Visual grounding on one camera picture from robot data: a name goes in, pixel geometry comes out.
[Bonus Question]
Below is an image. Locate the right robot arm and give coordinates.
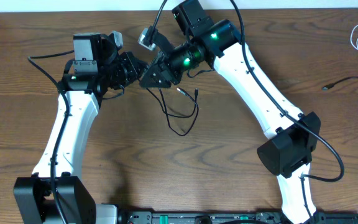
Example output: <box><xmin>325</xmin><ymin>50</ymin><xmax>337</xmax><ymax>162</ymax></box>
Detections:
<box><xmin>138</xmin><ymin>1</ymin><xmax>321</xmax><ymax>223</ymax></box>

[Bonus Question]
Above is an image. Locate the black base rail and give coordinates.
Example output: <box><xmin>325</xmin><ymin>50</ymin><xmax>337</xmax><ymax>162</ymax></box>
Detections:
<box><xmin>116</xmin><ymin>211</ymin><xmax>358</xmax><ymax>224</ymax></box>

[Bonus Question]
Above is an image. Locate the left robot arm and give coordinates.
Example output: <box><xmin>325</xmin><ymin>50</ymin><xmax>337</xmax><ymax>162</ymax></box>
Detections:
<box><xmin>13</xmin><ymin>31</ymin><xmax>146</xmax><ymax>223</ymax></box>

